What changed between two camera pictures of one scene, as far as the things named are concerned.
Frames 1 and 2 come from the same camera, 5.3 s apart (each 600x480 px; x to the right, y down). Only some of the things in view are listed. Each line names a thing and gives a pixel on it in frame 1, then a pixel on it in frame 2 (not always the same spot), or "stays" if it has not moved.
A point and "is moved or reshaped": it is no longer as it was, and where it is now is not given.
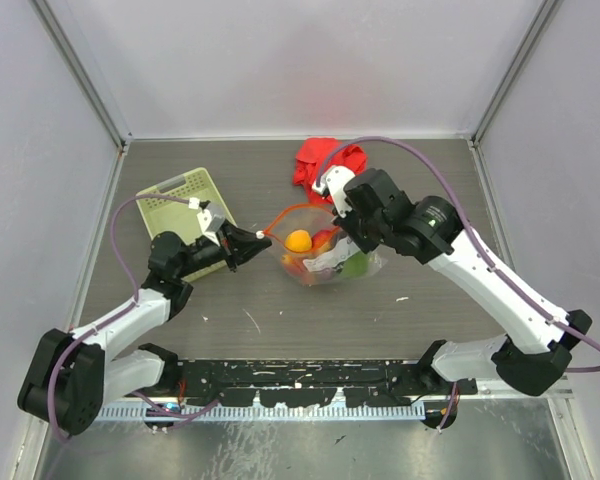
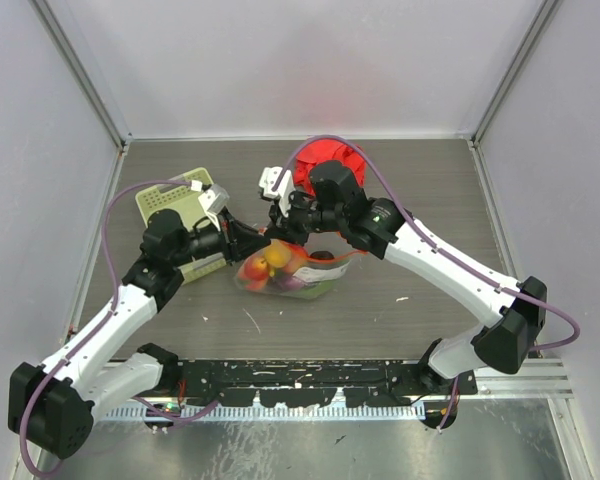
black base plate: x=315 y=382 stays
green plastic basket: x=164 y=215 stays
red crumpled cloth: x=312 y=154 stays
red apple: x=323 y=239 → x=256 y=268
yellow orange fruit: x=298 y=240 is moved or reshaped
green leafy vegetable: x=355 y=266 → x=314 y=291
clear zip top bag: x=312 y=250 is moved or reshaped
